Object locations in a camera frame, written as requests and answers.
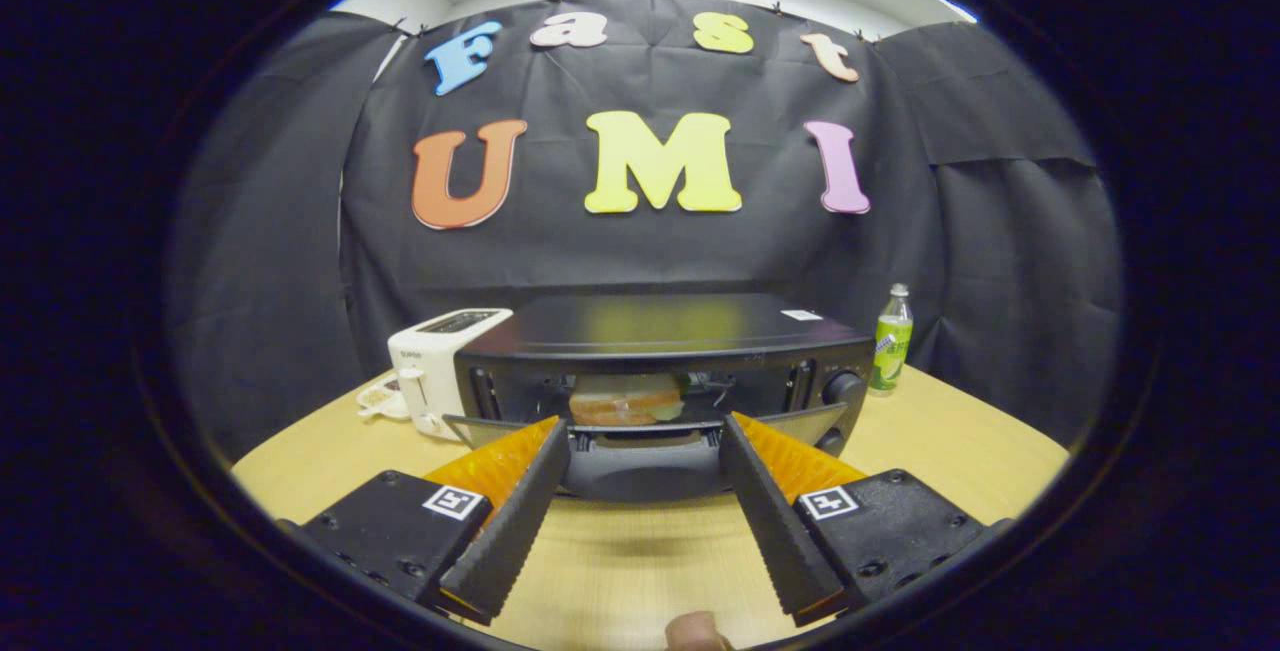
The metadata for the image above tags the small white dish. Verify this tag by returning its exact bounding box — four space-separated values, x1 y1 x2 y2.
357 379 413 422

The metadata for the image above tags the black toaster oven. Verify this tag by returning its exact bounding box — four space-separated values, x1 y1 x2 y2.
443 293 876 504

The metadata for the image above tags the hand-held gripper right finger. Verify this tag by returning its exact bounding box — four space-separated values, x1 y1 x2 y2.
718 411 986 627

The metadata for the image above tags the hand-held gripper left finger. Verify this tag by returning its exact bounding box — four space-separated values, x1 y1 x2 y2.
300 416 573 625

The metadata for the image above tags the green label drink bottle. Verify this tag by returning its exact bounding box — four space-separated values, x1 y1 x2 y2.
868 283 915 394

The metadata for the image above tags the white pop-up toaster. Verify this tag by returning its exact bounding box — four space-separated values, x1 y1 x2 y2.
387 307 514 442

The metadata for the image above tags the sandwich with lettuce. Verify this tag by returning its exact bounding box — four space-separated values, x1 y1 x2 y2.
568 373 691 428

